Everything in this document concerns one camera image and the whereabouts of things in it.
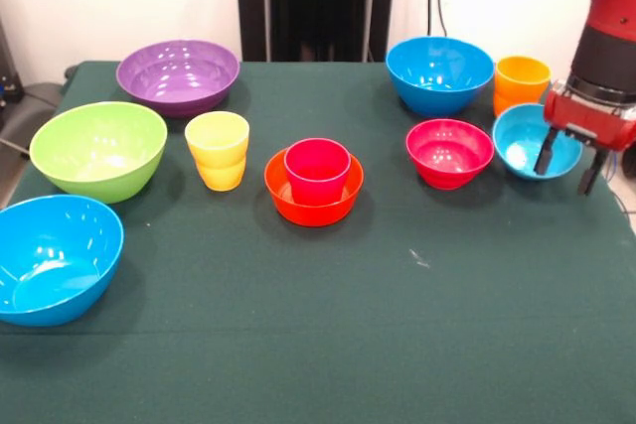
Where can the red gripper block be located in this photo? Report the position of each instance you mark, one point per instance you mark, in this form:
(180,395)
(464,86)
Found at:
(586,118)

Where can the small blue bowl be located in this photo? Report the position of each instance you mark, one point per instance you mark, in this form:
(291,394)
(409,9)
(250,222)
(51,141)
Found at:
(517,146)

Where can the crimson small bowl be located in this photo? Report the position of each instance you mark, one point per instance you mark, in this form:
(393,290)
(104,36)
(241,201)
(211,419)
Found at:
(449,156)

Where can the crimson cup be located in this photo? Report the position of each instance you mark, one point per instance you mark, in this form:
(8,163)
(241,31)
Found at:
(318,185)

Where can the orange bowl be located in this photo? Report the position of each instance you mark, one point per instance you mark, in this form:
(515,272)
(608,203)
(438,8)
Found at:
(313,215)

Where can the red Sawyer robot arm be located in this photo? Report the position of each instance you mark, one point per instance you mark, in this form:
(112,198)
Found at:
(606,7)

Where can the orange cup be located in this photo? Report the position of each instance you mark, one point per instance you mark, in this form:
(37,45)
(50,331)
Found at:
(519,84)

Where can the large blue bowl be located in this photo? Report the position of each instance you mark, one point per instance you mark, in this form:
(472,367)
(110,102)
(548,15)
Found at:
(437,71)
(54,265)

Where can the dark green tablecloth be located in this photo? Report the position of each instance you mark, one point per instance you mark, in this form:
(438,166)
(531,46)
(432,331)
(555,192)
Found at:
(348,295)

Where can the yellow cup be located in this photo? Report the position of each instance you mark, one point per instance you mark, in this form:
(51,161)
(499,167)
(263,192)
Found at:
(217,156)

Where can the large purple bowl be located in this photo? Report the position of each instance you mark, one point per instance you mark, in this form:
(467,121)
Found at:
(176,79)

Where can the large green bowl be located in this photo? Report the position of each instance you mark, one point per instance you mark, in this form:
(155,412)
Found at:
(99,151)

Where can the grey stand base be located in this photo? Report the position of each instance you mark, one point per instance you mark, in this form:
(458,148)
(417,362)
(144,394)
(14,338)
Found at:
(35,96)

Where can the black equipment box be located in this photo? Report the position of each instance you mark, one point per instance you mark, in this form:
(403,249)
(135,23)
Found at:
(7,76)

